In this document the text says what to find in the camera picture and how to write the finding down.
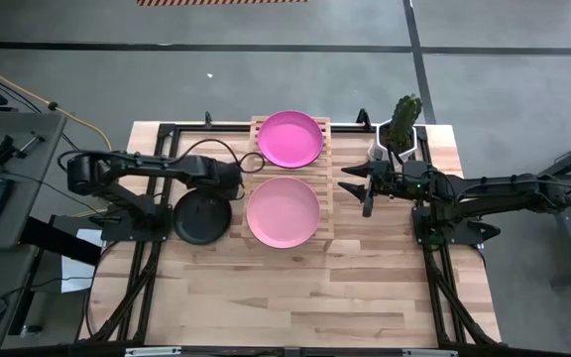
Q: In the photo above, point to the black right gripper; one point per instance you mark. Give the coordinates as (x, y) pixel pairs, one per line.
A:
(392, 181)

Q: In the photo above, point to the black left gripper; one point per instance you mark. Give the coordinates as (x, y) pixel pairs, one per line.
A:
(228, 178)

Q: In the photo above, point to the white hexagonal plant pot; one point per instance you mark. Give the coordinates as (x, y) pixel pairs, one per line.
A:
(375, 145)

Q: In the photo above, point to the silver metal bracket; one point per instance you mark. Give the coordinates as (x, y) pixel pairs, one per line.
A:
(429, 353)
(151, 351)

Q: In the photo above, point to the light wooden slatted shelf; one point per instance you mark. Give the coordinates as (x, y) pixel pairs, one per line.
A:
(327, 218)

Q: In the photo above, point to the light pink plate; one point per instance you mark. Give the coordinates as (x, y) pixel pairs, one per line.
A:
(283, 212)

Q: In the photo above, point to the tall green cactus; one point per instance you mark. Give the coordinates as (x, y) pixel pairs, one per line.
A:
(407, 116)

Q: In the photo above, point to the magenta plate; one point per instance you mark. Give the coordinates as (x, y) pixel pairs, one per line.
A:
(290, 139)

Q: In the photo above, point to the black flat bar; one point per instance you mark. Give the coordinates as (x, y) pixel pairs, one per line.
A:
(57, 240)

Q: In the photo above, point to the black plate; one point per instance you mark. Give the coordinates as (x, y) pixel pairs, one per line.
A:
(201, 218)

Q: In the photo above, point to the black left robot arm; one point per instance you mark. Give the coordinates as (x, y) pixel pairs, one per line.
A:
(142, 163)

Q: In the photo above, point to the grey metal side stand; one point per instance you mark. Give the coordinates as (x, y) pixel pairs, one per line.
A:
(570, 233)

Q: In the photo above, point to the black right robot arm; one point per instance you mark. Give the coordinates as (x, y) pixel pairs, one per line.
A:
(489, 191)

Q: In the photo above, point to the white paper sheet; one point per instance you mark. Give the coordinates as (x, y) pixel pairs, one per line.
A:
(75, 277)

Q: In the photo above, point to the black aluminium table frame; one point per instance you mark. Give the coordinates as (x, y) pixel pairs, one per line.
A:
(191, 128)

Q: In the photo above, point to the grey side desk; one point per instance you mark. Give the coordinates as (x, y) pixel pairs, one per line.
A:
(28, 208)

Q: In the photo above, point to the black frame clamp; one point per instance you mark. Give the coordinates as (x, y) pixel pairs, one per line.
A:
(363, 120)
(208, 120)

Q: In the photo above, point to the black desk clamp mount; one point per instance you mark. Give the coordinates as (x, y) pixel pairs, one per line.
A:
(5, 149)

